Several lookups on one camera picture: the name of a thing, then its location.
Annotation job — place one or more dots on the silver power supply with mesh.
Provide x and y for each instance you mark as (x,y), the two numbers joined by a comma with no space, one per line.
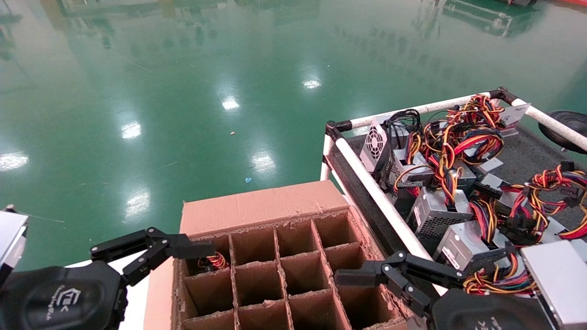
(422,174)
(435,208)

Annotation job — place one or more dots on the dark grey power supply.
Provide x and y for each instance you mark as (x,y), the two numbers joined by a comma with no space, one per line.
(465,176)

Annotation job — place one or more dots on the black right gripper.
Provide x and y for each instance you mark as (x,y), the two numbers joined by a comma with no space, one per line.
(486,314)

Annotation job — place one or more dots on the black round wheel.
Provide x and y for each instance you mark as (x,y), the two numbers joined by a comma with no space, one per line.
(566,126)

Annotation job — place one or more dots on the silver power supply black connector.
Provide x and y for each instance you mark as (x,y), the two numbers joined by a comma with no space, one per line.
(494,178)

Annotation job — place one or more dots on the white sign with red text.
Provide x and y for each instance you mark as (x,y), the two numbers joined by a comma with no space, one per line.
(516,117)

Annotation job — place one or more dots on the silver power supply with label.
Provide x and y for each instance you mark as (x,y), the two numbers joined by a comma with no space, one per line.
(463,245)

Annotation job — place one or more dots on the white tube cart frame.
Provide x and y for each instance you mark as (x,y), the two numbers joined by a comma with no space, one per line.
(369,178)

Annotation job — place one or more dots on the small white power supply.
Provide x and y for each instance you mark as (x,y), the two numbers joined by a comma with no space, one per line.
(490,166)

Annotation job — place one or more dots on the brown cardboard box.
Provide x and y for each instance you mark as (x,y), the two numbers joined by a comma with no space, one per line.
(257,206)

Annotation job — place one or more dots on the silver power supply with fan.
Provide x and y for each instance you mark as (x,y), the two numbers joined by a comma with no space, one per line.
(375,144)

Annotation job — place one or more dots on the flat silver power supply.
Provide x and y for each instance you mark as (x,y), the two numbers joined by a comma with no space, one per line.
(550,181)

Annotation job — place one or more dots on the brown cardboard divider grid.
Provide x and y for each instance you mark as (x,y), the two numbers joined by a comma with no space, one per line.
(259,282)

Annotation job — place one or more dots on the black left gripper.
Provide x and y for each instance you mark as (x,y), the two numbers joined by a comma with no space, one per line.
(55,298)

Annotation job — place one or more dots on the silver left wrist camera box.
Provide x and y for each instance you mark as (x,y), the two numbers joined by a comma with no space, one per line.
(9,238)

